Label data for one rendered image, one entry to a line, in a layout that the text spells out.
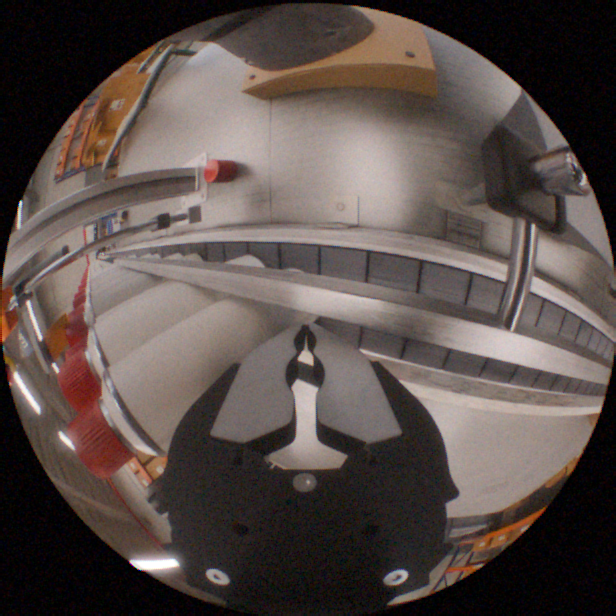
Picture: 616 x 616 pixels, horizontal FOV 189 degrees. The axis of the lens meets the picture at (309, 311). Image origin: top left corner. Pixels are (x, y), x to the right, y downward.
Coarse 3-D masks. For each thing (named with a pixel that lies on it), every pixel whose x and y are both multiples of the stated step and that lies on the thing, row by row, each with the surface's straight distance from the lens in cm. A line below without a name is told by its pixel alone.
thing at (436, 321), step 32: (224, 288) 11; (256, 288) 10; (288, 288) 8; (320, 288) 8; (352, 288) 8; (384, 288) 8; (352, 320) 8; (384, 320) 7; (416, 320) 7; (448, 320) 7; (480, 320) 8; (480, 352) 8; (512, 352) 9; (544, 352) 10; (576, 352) 12; (608, 384) 21
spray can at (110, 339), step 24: (240, 264) 18; (264, 264) 20; (168, 288) 16; (192, 288) 15; (120, 312) 15; (144, 312) 14; (168, 312) 14; (192, 312) 15; (96, 336) 14; (120, 336) 13; (144, 336) 13; (72, 360) 15; (96, 360) 14; (72, 384) 15; (96, 384) 15
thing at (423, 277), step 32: (128, 256) 75; (224, 256) 24; (288, 256) 18; (320, 256) 17; (352, 256) 16; (384, 256) 15; (416, 288) 16; (448, 288) 15; (480, 288) 16; (320, 320) 19; (544, 320) 20; (576, 320) 24; (384, 352) 18; (416, 352) 18; (448, 352) 18; (608, 352) 37; (512, 384) 22; (544, 384) 25; (576, 384) 31
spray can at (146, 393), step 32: (192, 320) 11; (224, 320) 11; (256, 320) 12; (288, 320) 13; (160, 352) 10; (192, 352) 10; (224, 352) 10; (128, 384) 10; (160, 384) 9; (192, 384) 10; (96, 416) 11; (128, 416) 9; (160, 416) 9; (96, 448) 11; (128, 448) 11; (160, 448) 10
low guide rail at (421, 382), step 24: (312, 360) 17; (384, 360) 16; (408, 384) 15; (432, 384) 16; (456, 384) 16; (480, 384) 18; (480, 408) 18; (504, 408) 19; (528, 408) 20; (552, 408) 23; (576, 408) 29; (600, 408) 41
